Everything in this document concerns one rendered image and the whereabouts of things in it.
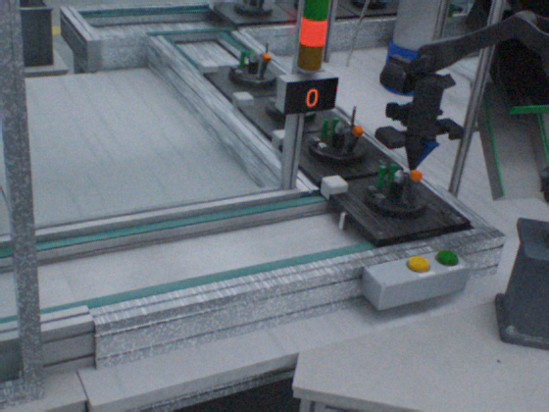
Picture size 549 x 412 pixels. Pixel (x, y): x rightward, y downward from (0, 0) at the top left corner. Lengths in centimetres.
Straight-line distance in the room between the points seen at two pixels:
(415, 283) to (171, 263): 48
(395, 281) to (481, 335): 21
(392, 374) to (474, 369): 16
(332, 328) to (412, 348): 15
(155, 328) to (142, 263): 21
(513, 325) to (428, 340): 17
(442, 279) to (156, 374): 59
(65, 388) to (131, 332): 14
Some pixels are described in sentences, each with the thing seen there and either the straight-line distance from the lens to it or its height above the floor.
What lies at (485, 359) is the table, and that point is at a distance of 162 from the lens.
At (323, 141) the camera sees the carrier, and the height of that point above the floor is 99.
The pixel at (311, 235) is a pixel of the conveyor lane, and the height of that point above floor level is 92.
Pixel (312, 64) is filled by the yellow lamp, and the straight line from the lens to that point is 166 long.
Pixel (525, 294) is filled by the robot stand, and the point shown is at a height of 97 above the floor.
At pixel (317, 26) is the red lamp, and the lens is 164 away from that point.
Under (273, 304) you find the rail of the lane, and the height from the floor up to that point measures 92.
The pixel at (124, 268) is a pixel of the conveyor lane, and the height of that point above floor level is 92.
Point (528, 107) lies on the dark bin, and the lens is 181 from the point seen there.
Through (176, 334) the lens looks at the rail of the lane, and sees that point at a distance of 148.
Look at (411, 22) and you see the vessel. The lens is 264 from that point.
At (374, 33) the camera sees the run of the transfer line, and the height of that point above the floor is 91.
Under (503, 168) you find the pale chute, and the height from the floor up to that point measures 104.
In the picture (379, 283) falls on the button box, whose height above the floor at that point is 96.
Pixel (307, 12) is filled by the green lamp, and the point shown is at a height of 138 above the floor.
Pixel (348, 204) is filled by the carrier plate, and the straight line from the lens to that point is 178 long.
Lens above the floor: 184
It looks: 30 degrees down
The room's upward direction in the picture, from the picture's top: 6 degrees clockwise
